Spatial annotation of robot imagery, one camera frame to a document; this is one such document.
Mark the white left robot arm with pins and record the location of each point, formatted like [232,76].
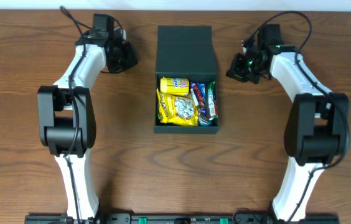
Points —
[67,124]

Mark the red green candy bar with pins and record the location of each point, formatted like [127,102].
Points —
[211,101]

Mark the black box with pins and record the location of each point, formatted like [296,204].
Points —
[186,52]

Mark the yellow Mentos bottle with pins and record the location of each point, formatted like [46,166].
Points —
[175,86]

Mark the blue Oreo cookie pack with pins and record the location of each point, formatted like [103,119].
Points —
[203,115]

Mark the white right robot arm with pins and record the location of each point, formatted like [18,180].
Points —
[317,129]

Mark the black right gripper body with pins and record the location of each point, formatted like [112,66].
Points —
[242,69]

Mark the purple Dairy Milk bar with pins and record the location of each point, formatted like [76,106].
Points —
[198,95]

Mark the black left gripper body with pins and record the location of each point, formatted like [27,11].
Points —
[127,57]

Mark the yellow Hacks candy bag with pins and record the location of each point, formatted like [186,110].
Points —
[177,110]

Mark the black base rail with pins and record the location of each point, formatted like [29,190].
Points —
[125,218]

